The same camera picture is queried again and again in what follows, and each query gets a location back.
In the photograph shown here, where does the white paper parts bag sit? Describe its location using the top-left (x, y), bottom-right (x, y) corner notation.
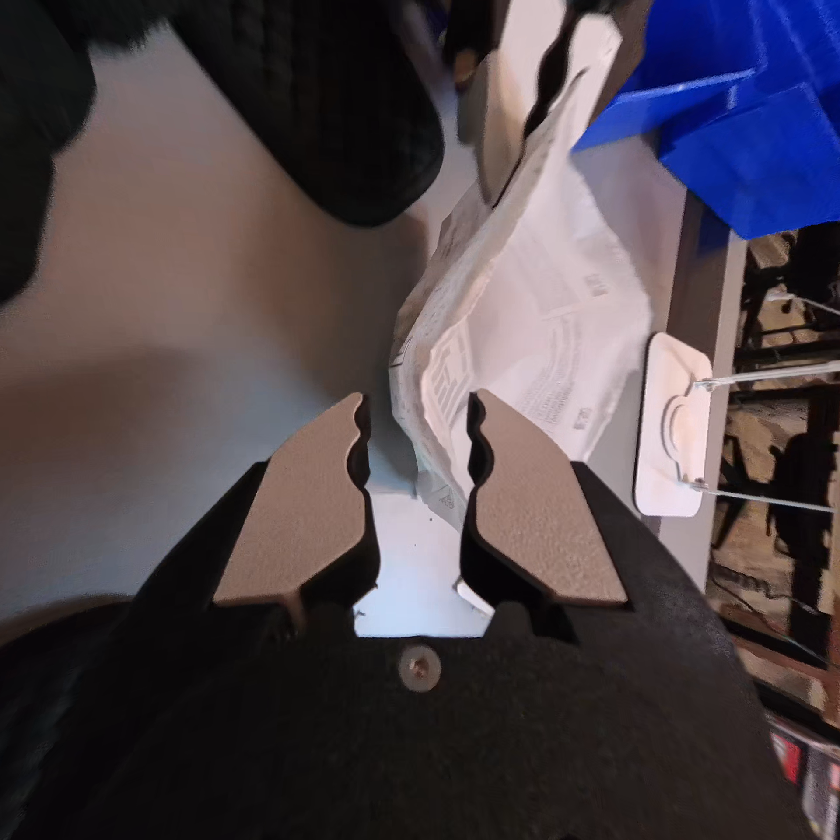
top-left (386, 66), bottom-right (658, 534)

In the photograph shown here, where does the grey desk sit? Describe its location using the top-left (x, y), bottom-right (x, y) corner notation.
top-left (0, 26), bottom-right (750, 642)

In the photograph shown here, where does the person's black clothing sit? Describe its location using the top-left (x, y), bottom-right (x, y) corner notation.
top-left (0, 0), bottom-right (101, 307)

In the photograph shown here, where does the black toy set box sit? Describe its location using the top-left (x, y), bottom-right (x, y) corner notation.
top-left (766, 714), bottom-right (840, 840)

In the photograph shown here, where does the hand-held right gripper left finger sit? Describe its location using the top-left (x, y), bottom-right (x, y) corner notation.
top-left (211, 391), bottom-right (382, 626)

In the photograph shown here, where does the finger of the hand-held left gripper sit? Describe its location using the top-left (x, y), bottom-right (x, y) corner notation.
top-left (476, 0), bottom-right (572, 208)
top-left (524, 13), bottom-right (625, 143)

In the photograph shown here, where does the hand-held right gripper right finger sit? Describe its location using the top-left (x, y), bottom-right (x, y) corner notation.
top-left (458, 386), bottom-right (630, 626)

